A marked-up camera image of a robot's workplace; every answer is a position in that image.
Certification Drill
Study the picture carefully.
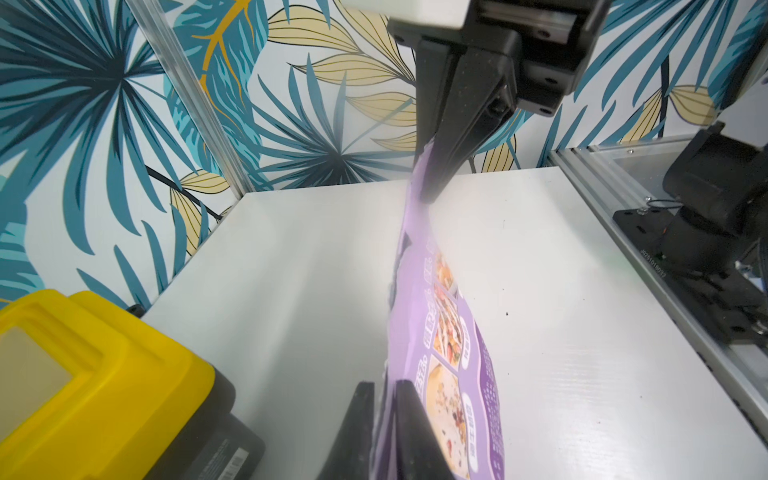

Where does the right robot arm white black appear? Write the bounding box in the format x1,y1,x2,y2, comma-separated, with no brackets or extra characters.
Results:
387,1,767,274

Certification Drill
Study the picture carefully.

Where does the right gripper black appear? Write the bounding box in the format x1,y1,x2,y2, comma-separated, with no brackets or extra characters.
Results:
387,1,610,204

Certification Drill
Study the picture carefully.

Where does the yellow black toolbox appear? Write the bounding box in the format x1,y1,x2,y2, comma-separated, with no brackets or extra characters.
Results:
1,290,265,479

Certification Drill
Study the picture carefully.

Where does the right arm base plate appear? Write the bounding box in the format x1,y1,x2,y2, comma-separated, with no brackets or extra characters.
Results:
613,207,767,347

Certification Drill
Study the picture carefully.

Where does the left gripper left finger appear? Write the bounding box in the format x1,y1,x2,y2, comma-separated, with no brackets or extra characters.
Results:
316,382,375,480

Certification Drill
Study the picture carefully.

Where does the aluminium rail frame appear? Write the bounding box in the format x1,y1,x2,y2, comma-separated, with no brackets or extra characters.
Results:
548,136,767,440

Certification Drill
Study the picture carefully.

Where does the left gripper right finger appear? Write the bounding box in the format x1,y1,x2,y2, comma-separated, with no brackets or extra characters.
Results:
395,380,454,480

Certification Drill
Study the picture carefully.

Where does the purple oats bag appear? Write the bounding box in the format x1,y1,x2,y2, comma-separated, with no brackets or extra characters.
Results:
369,146,505,479

